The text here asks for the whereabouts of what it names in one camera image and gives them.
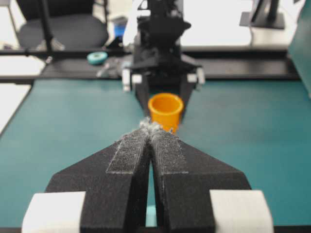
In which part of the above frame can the black monitor stand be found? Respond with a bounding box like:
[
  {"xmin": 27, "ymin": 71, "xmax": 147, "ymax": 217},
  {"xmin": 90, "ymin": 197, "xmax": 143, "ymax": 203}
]
[{"xmin": 240, "ymin": 0, "xmax": 285, "ymax": 30}]

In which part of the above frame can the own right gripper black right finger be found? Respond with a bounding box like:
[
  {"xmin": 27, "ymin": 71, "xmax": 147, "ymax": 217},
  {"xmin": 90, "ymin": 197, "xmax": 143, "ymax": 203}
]
[{"xmin": 145, "ymin": 123, "xmax": 274, "ymax": 233}]

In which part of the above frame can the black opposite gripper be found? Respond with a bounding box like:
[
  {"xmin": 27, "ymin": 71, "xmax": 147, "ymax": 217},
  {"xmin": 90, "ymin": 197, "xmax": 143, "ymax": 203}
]
[{"xmin": 121, "ymin": 45, "xmax": 206, "ymax": 122}]

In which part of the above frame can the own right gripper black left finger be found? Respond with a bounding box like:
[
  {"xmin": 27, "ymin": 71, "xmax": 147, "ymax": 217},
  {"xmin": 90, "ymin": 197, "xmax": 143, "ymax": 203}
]
[{"xmin": 21, "ymin": 116, "xmax": 153, "ymax": 233}]

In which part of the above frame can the orange plastic cup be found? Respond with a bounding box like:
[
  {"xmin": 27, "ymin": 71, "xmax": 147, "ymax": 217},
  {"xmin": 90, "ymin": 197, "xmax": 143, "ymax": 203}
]
[{"xmin": 148, "ymin": 93, "xmax": 184, "ymax": 133}]

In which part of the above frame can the blue box in background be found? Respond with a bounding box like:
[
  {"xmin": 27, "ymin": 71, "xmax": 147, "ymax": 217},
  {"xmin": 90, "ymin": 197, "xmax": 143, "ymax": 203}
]
[{"xmin": 114, "ymin": 23, "xmax": 126, "ymax": 37}]

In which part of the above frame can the grey office chair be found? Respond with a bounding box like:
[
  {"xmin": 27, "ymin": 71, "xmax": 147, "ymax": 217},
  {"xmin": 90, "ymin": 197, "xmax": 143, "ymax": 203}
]
[{"xmin": 17, "ymin": 0, "xmax": 109, "ymax": 50}]

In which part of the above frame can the teal box at right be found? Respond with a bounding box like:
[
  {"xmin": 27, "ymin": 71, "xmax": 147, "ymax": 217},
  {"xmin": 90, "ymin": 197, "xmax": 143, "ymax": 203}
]
[{"xmin": 289, "ymin": 1, "xmax": 311, "ymax": 98}]

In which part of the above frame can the teal tape roll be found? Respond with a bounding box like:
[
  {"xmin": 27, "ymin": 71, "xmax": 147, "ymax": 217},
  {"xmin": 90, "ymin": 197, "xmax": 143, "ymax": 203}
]
[{"xmin": 86, "ymin": 51, "xmax": 108, "ymax": 65}]

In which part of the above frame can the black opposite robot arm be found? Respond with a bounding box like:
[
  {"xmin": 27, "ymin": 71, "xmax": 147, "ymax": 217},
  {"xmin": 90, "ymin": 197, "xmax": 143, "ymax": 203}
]
[{"xmin": 21, "ymin": 0, "xmax": 274, "ymax": 233}]

